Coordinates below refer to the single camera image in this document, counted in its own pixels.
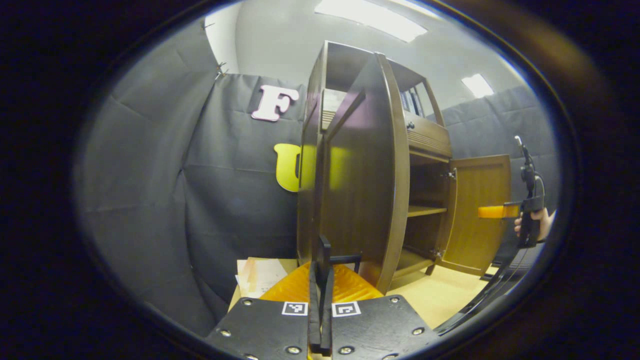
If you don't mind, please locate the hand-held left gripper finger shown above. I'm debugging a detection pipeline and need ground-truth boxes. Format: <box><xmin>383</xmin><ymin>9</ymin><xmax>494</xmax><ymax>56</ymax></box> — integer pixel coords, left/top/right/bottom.
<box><xmin>322</xmin><ymin>264</ymin><xmax>441</xmax><ymax>360</ymax></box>
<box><xmin>206</xmin><ymin>260</ymin><xmax>323</xmax><ymax>360</ymax></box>

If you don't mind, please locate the wooden shoe cabinet door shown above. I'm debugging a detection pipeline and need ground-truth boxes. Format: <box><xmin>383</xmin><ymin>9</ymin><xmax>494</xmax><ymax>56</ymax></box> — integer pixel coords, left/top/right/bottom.
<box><xmin>315</xmin><ymin>52</ymin><xmax>411</xmax><ymax>295</ymax></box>
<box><xmin>440</xmin><ymin>154</ymin><xmax>512</xmax><ymax>277</ymax></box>

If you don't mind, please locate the black door handle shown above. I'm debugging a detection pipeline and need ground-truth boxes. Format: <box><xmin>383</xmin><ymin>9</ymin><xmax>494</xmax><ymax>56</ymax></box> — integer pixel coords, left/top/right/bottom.
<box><xmin>315</xmin><ymin>235</ymin><xmax>362</xmax><ymax>296</ymax></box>

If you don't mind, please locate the wooden double-door shoe cabinet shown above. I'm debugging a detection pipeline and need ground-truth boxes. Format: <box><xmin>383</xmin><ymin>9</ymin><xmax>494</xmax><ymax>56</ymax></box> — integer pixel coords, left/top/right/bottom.
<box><xmin>297</xmin><ymin>41</ymin><xmax>453</xmax><ymax>281</ymax></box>

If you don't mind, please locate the wooden cabinet drawer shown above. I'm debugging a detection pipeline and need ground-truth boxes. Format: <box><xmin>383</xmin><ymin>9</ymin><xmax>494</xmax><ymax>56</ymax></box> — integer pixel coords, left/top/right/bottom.
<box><xmin>405</xmin><ymin>111</ymin><xmax>453</xmax><ymax>160</ymax></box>

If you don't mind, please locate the stack of pale books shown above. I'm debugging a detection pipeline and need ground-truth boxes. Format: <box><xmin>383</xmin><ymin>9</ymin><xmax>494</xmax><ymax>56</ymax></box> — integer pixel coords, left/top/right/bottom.
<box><xmin>235</xmin><ymin>257</ymin><xmax>301</xmax><ymax>300</ymax></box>

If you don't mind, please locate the wooden inner shelf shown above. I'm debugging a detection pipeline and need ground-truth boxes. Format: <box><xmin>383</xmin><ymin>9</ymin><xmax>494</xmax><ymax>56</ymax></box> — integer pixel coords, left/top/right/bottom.
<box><xmin>407</xmin><ymin>205</ymin><xmax>448</xmax><ymax>218</ymax></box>

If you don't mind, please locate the small ceiling light panel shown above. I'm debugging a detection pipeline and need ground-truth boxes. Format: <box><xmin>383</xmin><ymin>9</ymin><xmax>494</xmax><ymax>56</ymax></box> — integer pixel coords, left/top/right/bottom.
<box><xmin>461</xmin><ymin>74</ymin><xmax>495</xmax><ymax>99</ymax></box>

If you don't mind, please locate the black backdrop cloth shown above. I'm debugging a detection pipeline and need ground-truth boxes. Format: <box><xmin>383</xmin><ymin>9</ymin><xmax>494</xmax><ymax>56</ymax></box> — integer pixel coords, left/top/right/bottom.
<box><xmin>75</xmin><ymin>22</ymin><xmax>561</xmax><ymax>336</ymax></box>

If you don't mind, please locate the large ceiling light panel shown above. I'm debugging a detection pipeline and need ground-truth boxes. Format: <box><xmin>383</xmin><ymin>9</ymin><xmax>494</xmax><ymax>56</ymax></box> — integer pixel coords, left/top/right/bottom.
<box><xmin>314</xmin><ymin>0</ymin><xmax>428</xmax><ymax>43</ymax></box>

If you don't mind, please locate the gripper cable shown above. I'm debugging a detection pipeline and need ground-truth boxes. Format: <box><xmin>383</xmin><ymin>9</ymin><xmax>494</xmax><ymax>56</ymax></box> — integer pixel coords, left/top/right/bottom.
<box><xmin>434</xmin><ymin>242</ymin><xmax>546</xmax><ymax>335</ymax></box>

